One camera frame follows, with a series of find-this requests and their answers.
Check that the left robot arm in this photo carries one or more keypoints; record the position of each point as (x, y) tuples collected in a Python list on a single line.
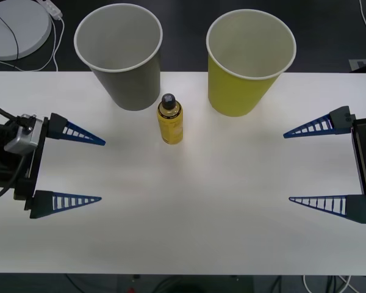
[(0, 164)]

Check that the yellow-green plastic bin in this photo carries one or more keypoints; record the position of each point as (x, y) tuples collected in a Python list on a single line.
[(235, 94)]

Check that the white power strip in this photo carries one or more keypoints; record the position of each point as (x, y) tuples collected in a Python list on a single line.
[(53, 8)]

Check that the round grey disc base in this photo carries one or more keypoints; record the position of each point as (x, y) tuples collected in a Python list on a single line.
[(27, 27)]

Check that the grey plastic bin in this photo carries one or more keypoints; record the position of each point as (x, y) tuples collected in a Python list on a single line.
[(134, 88)]

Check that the yellow bottle with black cap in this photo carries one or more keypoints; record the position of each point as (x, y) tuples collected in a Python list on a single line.
[(170, 128)]

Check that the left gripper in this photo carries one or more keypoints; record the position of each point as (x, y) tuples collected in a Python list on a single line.
[(33, 174)]

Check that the grey floor socket box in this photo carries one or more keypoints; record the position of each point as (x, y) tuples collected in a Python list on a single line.
[(361, 64)]

